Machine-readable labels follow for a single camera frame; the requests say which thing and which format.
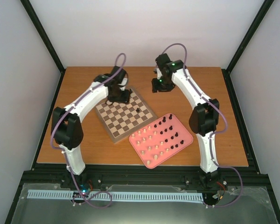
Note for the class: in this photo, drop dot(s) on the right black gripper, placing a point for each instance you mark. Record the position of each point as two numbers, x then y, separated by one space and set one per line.
155 87

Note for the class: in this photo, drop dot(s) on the wooden chess board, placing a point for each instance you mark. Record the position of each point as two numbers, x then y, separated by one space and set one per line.
121 120

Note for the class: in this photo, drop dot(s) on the right black corner post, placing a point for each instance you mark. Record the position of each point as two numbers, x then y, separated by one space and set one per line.
249 34

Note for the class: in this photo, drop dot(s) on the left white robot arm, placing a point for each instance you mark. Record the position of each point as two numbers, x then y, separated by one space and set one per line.
66 129

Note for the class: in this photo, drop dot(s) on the pink plastic tray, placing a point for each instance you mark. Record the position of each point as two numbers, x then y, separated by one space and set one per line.
160 140

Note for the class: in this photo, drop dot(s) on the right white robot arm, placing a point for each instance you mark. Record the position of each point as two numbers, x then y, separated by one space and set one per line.
204 118

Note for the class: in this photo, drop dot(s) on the black corner post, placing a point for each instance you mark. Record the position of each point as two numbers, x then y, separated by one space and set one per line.
42 33
249 34

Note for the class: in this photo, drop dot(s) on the left black corner post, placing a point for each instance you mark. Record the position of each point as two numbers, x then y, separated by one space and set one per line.
42 33

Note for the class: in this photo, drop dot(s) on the black aluminium frame rail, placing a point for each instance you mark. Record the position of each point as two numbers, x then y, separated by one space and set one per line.
102 176

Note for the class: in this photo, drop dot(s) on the light blue cable duct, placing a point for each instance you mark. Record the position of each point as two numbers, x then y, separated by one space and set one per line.
116 196

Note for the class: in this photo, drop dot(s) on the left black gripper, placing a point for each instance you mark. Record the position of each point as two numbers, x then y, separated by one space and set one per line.
125 100

